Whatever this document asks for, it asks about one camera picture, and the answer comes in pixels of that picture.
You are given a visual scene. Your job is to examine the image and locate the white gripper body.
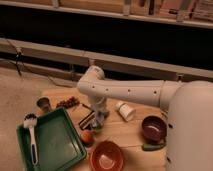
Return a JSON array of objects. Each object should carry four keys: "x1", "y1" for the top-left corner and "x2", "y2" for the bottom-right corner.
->
[{"x1": 91, "y1": 106, "x2": 109, "y2": 129}]

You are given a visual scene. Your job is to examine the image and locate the dark striped towel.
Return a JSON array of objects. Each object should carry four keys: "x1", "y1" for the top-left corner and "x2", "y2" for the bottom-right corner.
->
[{"x1": 78, "y1": 104, "x2": 95, "y2": 130}]

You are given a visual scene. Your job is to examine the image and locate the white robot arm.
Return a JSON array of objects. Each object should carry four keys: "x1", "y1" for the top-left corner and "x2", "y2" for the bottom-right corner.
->
[{"x1": 77, "y1": 65, "x2": 213, "y2": 171}]

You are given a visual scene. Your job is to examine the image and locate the green plastic tray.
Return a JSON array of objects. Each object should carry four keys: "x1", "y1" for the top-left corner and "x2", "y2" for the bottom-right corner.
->
[{"x1": 16, "y1": 107, "x2": 87, "y2": 171}]

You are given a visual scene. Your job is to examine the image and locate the dark red grape bunch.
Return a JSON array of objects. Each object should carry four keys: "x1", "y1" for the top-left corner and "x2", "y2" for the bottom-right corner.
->
[{"x1": 56, "y1": 97, "x2": 80, "y2": 109}]

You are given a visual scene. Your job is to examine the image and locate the orange red bowl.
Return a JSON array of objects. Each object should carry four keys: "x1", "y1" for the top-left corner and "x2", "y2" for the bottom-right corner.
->
[{"x1": 88, "y1": 141, "x2": 124, "y2": 171}]

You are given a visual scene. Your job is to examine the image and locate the dark purple bowl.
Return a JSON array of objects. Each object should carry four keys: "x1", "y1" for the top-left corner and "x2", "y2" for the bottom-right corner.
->
[{"x1": 141, "y1": 116, "x2": 167, "y2": 142}]

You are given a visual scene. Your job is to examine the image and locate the small metal cup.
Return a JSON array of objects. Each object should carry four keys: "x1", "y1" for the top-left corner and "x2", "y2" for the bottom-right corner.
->
[{"x1": 36, "y1": 97, "x2": 51, "y2": 113}]

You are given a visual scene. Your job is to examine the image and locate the green pepper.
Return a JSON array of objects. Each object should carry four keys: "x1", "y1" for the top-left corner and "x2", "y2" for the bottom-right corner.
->
[{"x1": 141, "y1": 141, "x2": 166, "y2": 151}]

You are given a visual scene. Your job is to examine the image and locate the white dish brush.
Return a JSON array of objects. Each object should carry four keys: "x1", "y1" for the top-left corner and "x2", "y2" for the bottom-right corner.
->
[{"x1": 23, "y1": 113, "x2": 38, "y2": 165}]

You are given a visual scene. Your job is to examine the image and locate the wooden shelf rail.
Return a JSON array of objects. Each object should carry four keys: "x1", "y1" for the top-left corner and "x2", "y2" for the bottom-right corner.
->
[{"x1": 0, "y1": 38, "x2": 213, "y2": 82}]

